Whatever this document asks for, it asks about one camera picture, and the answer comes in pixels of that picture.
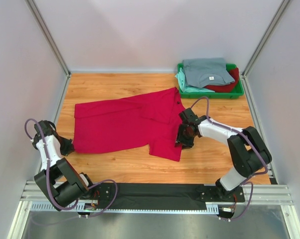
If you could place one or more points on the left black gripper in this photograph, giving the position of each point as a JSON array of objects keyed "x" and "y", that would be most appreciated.
[{"x": 68, "y": 148}]

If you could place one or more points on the aluminium front rail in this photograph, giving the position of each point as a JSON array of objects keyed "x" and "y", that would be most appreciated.
[{"x": 262, "y": 194}]

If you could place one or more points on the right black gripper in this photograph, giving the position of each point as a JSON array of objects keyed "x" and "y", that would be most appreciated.
[{"x": 179, "y": 140}]

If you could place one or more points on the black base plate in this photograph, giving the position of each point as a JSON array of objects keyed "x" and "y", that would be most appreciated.
[
  {"x": 100, "y": 192},
  {"x": 217, "y": 194}
]

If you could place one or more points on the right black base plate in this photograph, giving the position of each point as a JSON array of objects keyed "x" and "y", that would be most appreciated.
[{"x": 217, "y": 194}]

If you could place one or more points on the grey blue t shirt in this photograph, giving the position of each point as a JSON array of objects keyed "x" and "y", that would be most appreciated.
[{"x": 202, "y": 72}]

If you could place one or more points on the left aluminium corner post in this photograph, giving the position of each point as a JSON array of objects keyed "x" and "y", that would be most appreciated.
[{"x": 47, "y": 35}]

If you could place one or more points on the green plastic bin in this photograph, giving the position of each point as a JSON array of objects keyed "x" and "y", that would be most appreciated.
[{"x": 236, "y": 93}]

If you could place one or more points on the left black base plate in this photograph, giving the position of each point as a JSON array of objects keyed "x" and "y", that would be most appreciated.
[{"x": 100, "y": 192}]

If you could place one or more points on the aluminium corner post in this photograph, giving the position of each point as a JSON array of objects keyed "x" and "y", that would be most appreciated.
[
  {"x": 266, "y": 36},
  {"x": 47, "y": 35}
]

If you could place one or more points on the light teal t shirt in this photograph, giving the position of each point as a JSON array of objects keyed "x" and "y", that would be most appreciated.
[{"x": 181, "y": 78}]

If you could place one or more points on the black cloth strip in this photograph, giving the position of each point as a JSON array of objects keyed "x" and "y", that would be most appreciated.
[{"x": 148, "y": 196}]

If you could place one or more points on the right aluminium corner post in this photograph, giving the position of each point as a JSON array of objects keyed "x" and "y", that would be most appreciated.
[{"x": 266, "y": 36}]

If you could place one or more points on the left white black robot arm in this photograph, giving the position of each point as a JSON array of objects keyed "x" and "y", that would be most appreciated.
[{"x": 57, "y": 179}]

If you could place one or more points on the bright red t shirt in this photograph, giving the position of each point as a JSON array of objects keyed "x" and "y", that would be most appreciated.
[{"x": 113, "y": 125}]

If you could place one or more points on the dark red t shirt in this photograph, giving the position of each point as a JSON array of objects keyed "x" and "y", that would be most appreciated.
[{"x": 234, "y": 73}]

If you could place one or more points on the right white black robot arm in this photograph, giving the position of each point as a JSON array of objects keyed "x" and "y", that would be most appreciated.
[{"x": 250, "y": 156}]

